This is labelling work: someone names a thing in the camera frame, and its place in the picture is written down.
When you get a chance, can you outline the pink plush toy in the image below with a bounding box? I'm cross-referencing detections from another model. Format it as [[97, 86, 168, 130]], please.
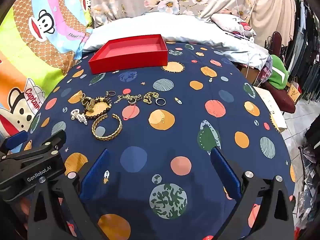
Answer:
[[211, 13, 257, 37]]

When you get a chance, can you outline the dark red chair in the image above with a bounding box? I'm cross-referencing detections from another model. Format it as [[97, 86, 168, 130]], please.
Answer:
[[264, 31, 297, 114]]

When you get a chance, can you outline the gold chain necklace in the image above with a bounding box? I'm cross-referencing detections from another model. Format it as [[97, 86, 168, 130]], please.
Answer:
[[142, 92, 160, 105]]

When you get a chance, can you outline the pearl necklace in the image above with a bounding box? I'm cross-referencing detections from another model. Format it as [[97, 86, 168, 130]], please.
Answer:
[[71, 109, 88, 125]]

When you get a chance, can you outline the navy planet-print blanket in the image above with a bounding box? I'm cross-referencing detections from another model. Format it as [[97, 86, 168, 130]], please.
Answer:
[[25, 41, 297, 240]]

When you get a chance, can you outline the beige curtain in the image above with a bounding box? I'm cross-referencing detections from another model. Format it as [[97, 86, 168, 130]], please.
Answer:
[[250, 0, 298, 48]]

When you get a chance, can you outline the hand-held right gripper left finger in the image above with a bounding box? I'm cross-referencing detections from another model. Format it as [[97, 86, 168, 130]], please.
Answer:
[[26, 148, 110, 240]]

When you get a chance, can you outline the gold wrist watch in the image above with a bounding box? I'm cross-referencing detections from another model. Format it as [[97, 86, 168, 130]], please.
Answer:
[[80, 94, 97, 114]]

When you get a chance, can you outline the white cable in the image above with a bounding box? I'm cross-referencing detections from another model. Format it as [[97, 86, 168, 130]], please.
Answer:
[[234, 0, 256, 80]]

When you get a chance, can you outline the pile of plastic bags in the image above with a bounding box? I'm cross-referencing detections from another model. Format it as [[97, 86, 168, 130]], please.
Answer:
[[296, 140, 320, 222]]

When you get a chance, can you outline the light blue pillow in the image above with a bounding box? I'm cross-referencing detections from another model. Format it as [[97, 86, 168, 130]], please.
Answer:
[[82, 12, 270, 71]]

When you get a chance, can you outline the green cloth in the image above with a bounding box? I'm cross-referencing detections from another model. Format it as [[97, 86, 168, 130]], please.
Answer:
[[267, 54, 290, 90]]

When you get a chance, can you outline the gold cuff bracelet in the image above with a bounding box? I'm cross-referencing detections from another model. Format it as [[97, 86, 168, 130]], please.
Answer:
[[92, 114, 123, 142]]

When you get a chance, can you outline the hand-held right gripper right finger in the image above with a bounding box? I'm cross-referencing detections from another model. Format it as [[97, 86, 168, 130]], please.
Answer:
[[210, 146, 295, 240]]

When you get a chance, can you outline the gold chain bracelet with coin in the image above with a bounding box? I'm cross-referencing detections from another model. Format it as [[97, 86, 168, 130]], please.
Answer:
[[114, 94, 142, 105]]

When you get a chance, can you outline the red cardboard box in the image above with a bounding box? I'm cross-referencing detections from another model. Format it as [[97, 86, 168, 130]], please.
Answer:
[[88, 34, 168, 75]]

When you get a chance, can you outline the colourful cartoon monkey blanket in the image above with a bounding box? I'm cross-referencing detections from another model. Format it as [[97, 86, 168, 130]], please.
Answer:
[[0, 0, 93, 155]]

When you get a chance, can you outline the black pen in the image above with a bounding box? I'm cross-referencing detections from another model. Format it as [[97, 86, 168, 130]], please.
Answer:
[[224, 32, 248, 41]]

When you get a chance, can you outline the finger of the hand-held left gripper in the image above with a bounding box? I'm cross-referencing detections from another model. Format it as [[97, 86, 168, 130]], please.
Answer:
[[0, 129, 67, 168], [0, 130, 28, 156]]

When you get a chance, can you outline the row of hanging clothes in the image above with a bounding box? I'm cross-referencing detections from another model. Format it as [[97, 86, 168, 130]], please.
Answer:
[[282, 0, 320, 103]]

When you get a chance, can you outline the dark wooden bead bracelet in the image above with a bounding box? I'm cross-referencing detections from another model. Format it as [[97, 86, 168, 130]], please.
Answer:
[[84, 96, 112, 120]]

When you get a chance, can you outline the white box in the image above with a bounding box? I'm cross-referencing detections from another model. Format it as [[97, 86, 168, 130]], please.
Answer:
[[252, 86, 288, 133]]

